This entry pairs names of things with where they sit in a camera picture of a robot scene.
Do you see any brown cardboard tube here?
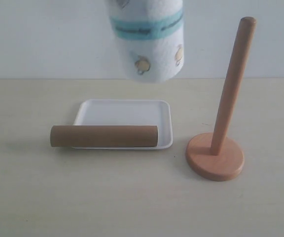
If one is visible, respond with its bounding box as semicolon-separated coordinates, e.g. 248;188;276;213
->
50;125;158;148

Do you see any white printed paper towel roll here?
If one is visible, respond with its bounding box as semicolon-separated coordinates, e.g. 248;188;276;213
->
106;0;184;83

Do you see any wooden paper towel holder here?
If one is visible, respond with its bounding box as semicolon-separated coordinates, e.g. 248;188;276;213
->
186;17;256;181

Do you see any white rectangular plastic tray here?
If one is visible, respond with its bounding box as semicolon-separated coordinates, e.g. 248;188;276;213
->
73;99;173;150

